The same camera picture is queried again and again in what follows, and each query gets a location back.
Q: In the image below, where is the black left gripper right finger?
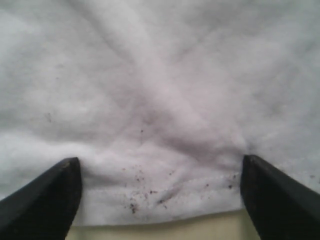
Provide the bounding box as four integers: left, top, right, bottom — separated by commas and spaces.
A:
240, 155, 320, 240

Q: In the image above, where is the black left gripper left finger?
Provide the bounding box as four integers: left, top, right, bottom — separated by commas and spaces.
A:
0, 157, 83, 240

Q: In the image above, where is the white t-shirt with red lettering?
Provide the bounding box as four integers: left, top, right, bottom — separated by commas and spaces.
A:
0, 0, 320, 226

